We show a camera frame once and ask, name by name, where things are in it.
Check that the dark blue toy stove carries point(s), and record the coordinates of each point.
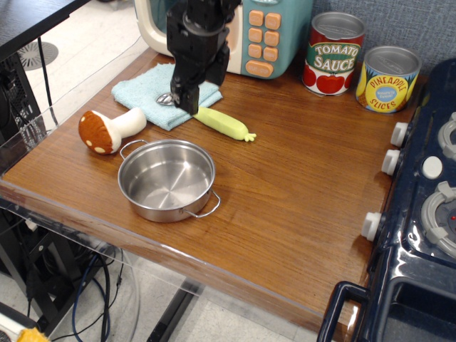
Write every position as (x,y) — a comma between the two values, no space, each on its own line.
(410,294)

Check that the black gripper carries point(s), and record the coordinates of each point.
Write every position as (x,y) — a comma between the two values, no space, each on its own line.
(197,39)

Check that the tomato sauce can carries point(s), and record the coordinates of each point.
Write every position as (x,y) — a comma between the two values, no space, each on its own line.
(334,46)

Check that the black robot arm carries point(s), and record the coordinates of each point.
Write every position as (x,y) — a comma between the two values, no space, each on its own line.
(197,39)

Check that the stainless steel pot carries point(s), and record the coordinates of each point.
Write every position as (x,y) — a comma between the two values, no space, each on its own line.
(168,180)

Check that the teal toy microwave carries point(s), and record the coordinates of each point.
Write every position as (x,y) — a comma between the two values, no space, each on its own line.
(263,38)

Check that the folded light blue towel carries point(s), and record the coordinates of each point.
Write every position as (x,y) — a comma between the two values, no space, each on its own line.
(144,90)

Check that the pineapple slices can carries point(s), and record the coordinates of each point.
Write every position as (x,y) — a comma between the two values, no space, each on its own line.
(387,79)

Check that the plush brown mushroom toy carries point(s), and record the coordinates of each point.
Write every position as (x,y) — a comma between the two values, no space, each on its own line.
(104,135)

